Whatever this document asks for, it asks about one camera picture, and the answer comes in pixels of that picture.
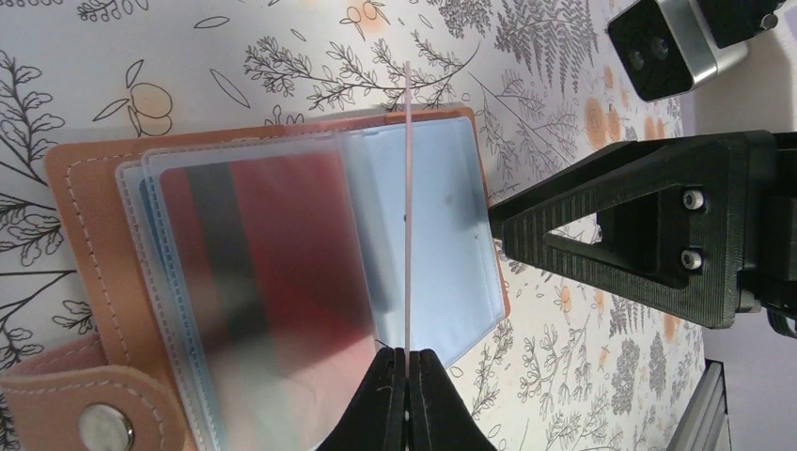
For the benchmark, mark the brown leather card holder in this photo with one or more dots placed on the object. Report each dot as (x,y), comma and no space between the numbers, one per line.
(126,366)

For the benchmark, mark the aluminium rail frame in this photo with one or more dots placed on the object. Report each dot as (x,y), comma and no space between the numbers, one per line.
(705,424)

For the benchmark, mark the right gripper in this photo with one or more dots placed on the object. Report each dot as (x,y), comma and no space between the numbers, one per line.
(660,223)

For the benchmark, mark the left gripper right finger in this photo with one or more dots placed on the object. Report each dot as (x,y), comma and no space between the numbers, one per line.
(438,418)

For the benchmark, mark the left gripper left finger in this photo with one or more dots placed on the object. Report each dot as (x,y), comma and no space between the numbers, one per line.
(375,417)

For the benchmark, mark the red VIP card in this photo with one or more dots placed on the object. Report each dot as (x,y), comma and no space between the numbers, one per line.
(408,216)
(271,271)

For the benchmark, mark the floral table mat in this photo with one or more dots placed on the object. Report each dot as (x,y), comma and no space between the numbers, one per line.
(572,367)

